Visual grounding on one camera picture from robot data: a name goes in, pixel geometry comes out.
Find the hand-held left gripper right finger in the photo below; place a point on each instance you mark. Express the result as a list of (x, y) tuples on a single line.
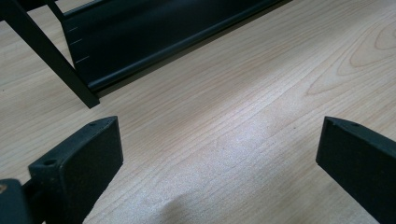
[(361, 158)]

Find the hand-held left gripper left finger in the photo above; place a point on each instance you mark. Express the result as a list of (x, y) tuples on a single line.
[(77, 168)]

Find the black metal rack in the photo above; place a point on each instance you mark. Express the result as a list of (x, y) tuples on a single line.
[(130, 40)]

